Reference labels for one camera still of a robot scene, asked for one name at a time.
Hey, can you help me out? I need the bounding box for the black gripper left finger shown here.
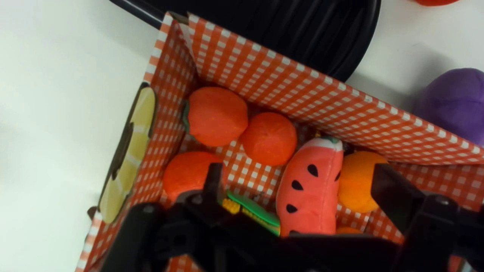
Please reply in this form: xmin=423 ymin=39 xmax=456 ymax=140
xmin=198 ymin=160 xmax=228 ymax=223

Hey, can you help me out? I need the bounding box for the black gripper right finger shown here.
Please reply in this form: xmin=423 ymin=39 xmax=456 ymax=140
xmin=370 ymin=161 xmax=428 ymax=249

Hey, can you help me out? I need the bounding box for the watermelon slice plush toy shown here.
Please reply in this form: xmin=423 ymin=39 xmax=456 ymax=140
xmin=273 ymin=136 xmax=346 ymax=239

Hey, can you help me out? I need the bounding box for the red-orange plush ball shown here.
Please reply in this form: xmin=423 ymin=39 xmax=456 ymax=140
xmin=160 ymin=148 xmax=224 ymax=204
xmin=237 ymin=110 xmax=299 ymax=169

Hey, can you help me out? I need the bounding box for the yellow-orange plush orange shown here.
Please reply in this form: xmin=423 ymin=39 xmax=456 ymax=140
xmin=335 ymin=148 xmax=390 ymax=214

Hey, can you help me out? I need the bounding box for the green yellow plush vegetable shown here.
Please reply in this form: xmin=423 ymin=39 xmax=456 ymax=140
xmin=221 ymin=190 xmax=281 ymax=237

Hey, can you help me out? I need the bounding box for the red plush tomato green leaf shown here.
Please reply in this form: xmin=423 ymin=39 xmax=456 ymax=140
xmin=181 ymin=84 xmax=251 ymax=149

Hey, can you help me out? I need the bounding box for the purple plush fruit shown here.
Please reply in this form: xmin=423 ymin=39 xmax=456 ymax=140
xmin=413 ymin=66 xmax=484 ymax=148

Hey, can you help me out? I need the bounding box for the red plush ball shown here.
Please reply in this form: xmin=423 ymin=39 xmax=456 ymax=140
xmin=413 ymin=0 xmax=460 ymax=7

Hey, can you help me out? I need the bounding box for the orange checkered cardboard box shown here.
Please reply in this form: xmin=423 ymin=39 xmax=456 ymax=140
xmin=74 ymin=10 xmax=484 ymax=272

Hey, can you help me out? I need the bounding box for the black plastic tray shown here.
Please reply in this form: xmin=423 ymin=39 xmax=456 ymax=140
xmin=109 ymin=0 xmax=384 ymax=83

